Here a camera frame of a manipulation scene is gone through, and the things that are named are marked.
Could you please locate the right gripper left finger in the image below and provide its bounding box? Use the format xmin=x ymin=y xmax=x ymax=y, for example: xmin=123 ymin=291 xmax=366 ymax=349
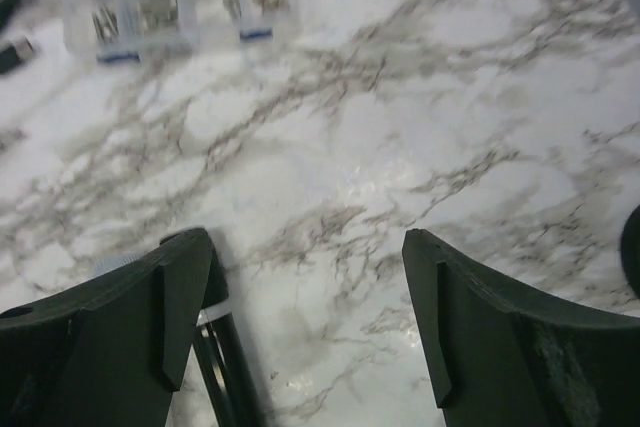
xmin=1 ymin=228 xmax=213 ymax=426

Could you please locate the white microphone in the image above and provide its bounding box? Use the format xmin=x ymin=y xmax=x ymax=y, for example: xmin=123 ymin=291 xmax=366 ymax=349
xmin=93 ymin=253 xmax=144 ymax=278

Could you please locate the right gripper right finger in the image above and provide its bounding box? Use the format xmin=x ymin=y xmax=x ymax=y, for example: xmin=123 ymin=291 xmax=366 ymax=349
xmin=402 ymin=229 xmax=639 ymax=426

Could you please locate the black microphone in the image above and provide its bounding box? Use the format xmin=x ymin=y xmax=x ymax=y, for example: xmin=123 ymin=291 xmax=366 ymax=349
xmin=193 ymin=255 xmax=266 ymax=427

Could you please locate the right black round-base stand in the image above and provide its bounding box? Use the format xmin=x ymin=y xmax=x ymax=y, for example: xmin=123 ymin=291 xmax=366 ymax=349
xmin=620 ymin=206 xmax=640 ymax=298

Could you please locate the black usb cable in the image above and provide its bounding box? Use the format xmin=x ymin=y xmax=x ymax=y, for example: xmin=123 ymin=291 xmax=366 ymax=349
xmin=0 ymin=0 xmax=46 ymax=76

